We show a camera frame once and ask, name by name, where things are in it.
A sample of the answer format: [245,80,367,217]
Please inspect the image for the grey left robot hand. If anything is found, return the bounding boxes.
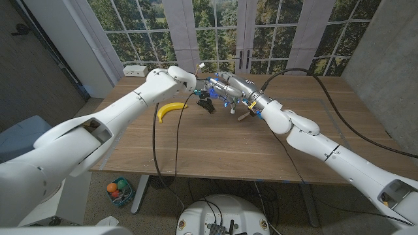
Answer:
[195,78,240,108]

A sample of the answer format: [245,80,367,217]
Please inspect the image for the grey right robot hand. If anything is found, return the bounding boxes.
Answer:
[208,70,274,110]

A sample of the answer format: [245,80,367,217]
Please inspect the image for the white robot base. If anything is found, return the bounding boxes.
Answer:
[175,194,271,235]

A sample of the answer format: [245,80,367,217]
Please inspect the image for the yellow toy banana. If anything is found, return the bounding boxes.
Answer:
[157,102,189,124]

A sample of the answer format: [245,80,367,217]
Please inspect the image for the black hair claw clip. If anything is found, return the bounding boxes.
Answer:
[196,99,216,115]

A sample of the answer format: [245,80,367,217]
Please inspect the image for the printed window backdrop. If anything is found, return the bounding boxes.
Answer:
[70,0,383,78]

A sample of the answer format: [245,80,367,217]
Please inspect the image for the white power box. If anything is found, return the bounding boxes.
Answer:
[122,65,150,78]

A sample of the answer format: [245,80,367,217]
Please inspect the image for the black round floor fan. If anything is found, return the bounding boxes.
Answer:
[149,175,176,190]

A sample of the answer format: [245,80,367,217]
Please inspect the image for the white table leg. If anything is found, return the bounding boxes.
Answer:
[130,174,150,215]

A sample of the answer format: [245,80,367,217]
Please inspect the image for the teal toy basket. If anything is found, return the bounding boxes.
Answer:
[106,177,137,208]

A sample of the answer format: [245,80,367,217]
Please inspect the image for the white crumpled cloth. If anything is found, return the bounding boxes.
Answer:
[96,215,120,228]

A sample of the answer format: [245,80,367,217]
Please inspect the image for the grey-blue storage bin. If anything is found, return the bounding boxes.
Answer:
[0,114,53,163]

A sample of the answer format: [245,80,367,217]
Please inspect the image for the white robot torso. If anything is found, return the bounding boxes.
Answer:
[0,226,133,235]

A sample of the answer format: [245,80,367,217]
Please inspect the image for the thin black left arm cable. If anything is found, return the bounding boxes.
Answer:
[174,93,197,179]

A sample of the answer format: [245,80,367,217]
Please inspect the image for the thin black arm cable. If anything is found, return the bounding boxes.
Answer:
[270,130,306,183]
[174,93,197,179]

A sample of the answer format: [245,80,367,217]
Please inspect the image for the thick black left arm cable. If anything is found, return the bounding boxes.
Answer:
[152,102,187,210]

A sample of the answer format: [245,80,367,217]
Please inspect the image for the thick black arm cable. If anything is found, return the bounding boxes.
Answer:
[260,67,418,160]
[152,102,187,210]

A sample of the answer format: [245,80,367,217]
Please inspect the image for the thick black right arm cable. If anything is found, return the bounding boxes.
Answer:
[260,67,418,160]

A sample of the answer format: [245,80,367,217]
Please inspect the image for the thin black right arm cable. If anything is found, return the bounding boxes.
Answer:
[270,130,306,183]

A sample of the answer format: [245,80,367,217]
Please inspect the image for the black door handle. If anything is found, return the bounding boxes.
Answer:
[11,23,32,37]

